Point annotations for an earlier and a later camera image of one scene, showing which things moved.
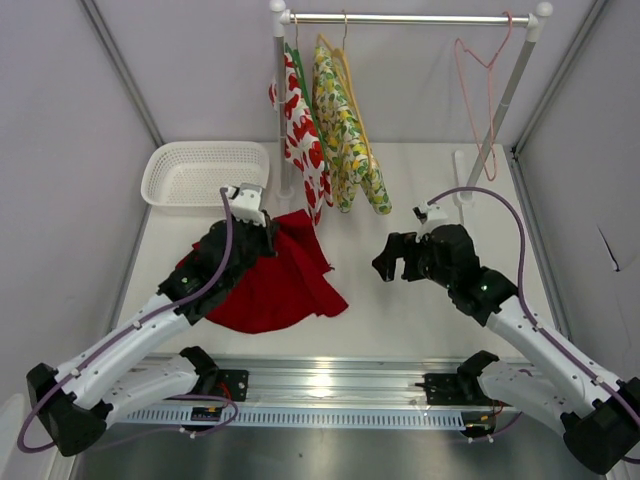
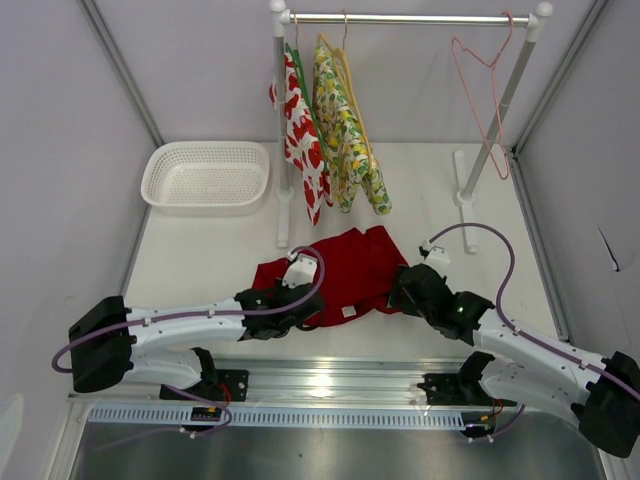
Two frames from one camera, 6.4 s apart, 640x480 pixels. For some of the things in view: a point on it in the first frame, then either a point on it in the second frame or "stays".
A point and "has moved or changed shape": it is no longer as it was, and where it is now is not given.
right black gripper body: [432, 271] -> [409, 307]
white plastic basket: [185, 178] stays
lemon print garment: [343, 138] stays
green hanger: [296, 51] stays
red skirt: [283, 288] has moved or changed shape
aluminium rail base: [347, 389] stays
